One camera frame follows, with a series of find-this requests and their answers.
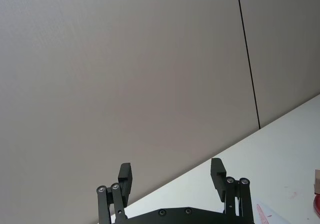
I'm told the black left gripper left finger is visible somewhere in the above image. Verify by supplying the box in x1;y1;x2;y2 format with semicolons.
96;162;134;224

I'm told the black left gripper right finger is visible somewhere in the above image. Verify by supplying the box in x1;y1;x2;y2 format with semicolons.
210;157;255;224

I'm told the clear wrapper with red print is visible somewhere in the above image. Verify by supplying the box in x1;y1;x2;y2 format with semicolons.
256;203;276;224

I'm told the white table cloth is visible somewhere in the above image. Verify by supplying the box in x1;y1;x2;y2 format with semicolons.
109;94;320;224

